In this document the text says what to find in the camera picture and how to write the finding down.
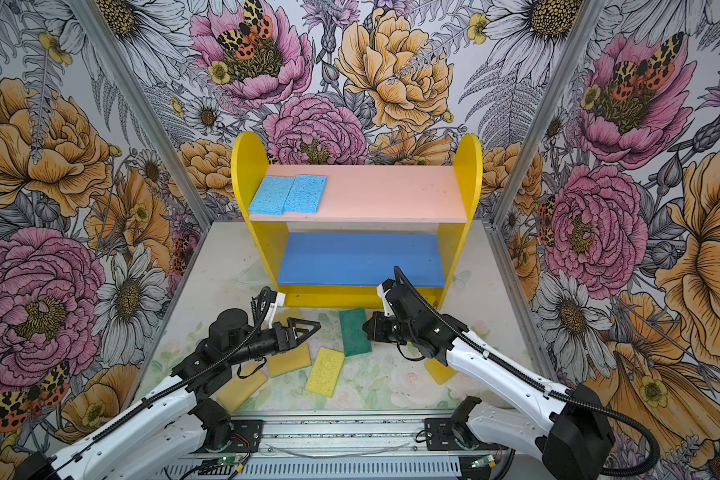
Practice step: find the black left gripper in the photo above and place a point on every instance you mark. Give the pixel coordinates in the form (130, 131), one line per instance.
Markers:
(295, 339)

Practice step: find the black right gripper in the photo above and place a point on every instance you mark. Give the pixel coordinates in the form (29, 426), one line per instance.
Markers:
(376, 334)

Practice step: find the green scouring sponge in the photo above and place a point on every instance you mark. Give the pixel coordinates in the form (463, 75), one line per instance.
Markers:
(354, 338)

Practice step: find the light blue sponge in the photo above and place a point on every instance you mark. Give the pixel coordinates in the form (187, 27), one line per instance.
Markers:
(271, 196)

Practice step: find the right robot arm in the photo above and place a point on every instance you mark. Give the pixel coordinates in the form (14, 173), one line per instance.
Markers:
(564, 428)

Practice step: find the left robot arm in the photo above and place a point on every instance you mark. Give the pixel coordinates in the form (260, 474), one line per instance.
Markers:
(178, 416)

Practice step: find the yellow shelf with coloured boards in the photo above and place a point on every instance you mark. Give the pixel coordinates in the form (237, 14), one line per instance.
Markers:
(370, 219)

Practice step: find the tan yellow sponge middle left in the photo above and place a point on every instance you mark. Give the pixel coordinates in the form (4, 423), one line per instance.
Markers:
(289, 361)

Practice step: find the tan yellow sponge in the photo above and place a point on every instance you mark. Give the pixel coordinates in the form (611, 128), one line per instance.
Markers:
(237, 391)
(289, 361)

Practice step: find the speckled yellow sponge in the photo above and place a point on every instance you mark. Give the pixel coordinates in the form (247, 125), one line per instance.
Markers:
(325, 372)

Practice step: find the tan yellow sponge lower left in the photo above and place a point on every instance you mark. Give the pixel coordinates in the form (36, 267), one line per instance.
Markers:
(237, 391)

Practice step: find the yellow sponge far right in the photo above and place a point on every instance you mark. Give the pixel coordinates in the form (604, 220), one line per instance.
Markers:
(440, 373)

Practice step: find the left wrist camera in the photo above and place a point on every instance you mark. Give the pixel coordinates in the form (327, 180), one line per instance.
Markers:
(277, 300)

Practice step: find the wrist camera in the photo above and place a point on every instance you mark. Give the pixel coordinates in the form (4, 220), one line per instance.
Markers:
(277, 300)
(382, 291)

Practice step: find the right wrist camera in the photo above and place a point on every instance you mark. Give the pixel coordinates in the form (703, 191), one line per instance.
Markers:
(382, 291)

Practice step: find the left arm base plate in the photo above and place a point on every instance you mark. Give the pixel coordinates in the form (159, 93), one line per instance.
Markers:
(234, 436)

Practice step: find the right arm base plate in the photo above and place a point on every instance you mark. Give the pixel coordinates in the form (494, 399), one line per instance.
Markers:
(445, 434)

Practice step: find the right aluminium frame post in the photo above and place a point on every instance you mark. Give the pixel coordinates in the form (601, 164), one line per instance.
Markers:
(582, 31)

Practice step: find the aluminium frame post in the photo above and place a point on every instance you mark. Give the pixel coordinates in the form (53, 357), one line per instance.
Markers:
(582, 31)
(112, 56)

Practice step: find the left aluminium frame post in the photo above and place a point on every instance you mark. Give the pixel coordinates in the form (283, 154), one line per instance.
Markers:
(112, 56)

